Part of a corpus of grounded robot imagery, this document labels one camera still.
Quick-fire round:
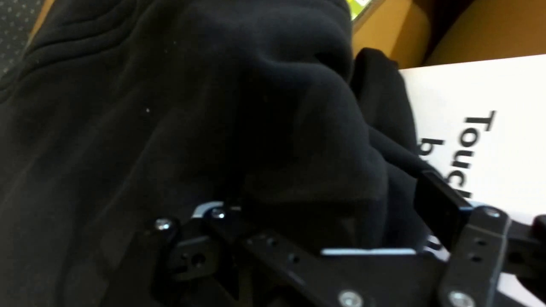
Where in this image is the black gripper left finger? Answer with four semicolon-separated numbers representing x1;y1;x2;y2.
152;199;326;307

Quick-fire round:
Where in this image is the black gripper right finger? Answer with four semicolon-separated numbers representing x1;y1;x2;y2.
413;170;546;307

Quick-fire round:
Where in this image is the dark blue cloth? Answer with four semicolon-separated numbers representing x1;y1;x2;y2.
0;0;441;307

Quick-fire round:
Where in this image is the brown cardboard box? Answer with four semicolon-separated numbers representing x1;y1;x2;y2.
352;0;546;69

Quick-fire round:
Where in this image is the white printed paper sign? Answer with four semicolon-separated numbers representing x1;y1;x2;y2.
398;54;546;307

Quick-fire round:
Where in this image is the patterned blue fabric bundle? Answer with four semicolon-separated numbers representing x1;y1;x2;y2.
0;0;47;79

